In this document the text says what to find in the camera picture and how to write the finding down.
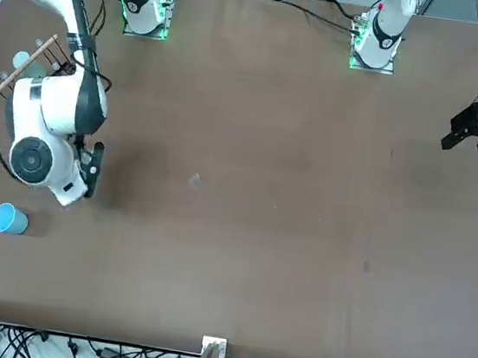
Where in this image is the blue plastic cup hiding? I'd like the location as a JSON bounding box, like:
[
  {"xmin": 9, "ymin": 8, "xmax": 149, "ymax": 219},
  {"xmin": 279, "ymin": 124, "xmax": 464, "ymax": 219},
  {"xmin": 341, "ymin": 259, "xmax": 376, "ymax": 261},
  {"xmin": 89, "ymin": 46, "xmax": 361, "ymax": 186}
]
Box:
[{"xmin": 0, "ymin": 201, "xmax": 31, "ymax": 238}]

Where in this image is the black wire cup rack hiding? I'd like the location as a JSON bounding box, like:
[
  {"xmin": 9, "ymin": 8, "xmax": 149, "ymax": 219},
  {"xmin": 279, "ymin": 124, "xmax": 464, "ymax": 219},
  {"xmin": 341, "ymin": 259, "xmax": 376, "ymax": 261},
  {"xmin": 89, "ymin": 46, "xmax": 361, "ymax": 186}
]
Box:
[{"xmin": 0, "ymin": 27, "xmax": 81, "ymax": 107}]

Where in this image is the pale green plastic cup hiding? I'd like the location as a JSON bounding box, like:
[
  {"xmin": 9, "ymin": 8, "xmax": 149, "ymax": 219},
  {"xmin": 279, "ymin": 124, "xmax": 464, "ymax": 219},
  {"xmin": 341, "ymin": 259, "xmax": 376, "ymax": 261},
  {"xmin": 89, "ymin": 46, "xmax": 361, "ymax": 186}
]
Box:
[{"xmin": 10, "ymin": 49, "xmax": 49, "ymax": 80}]

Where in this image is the white post bracket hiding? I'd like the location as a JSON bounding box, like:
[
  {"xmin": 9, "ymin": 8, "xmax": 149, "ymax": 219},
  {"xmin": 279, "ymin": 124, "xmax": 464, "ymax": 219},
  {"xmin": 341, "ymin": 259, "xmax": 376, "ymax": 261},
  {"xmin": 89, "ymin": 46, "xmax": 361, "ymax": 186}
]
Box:
[{"xmin": 199, "ymin": 335, "xmax": 229, "ymax": 358}]

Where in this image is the black table cable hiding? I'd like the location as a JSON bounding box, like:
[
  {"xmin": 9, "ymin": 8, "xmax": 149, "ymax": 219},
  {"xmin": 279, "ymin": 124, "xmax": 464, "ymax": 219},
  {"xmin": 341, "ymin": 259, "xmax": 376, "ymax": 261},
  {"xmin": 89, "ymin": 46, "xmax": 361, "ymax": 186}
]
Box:
[{"xmin": 279, "ymin": 0, "xmax": 365, "ymax": 35}]

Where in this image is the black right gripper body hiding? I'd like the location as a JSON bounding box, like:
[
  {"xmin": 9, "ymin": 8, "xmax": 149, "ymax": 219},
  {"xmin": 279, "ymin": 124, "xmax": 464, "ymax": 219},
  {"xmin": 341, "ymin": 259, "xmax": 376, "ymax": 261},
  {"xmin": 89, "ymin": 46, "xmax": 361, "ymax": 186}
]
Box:
[{"xmin": 73, "ymin": 137, "xmax": 107, "ymax": 201}]

